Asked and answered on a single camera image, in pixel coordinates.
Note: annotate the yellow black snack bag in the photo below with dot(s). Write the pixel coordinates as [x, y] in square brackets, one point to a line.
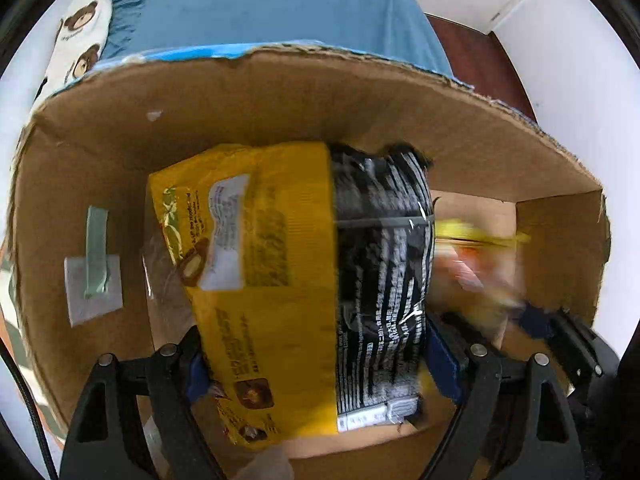
[306, 267]

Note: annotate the cardboard milk box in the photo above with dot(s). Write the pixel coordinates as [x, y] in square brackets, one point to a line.
[87, 252]

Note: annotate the yellow cracker bag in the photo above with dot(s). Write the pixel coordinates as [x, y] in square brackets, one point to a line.
[475, 274]

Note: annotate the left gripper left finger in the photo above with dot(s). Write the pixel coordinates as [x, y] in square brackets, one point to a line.
[180, 370]

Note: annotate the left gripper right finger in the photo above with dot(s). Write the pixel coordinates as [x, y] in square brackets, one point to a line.
[455, 352]

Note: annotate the bear print bolster pillow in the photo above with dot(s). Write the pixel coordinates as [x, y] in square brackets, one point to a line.
[79, 43]

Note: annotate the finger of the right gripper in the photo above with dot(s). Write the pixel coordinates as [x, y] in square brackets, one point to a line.
[536, 322]
[587, 360]

